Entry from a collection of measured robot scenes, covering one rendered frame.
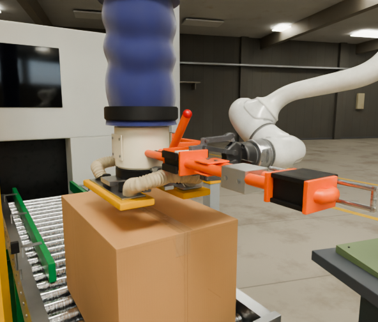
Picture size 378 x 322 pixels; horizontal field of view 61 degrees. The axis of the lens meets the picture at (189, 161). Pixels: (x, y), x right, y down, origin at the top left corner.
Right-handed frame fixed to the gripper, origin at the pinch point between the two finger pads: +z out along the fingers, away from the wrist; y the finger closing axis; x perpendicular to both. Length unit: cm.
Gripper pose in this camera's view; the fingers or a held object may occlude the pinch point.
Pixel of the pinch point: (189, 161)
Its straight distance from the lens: 79.8
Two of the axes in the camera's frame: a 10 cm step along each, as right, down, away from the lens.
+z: -8.4, 0.8, -5.4
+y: -0.1, 9.9, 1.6
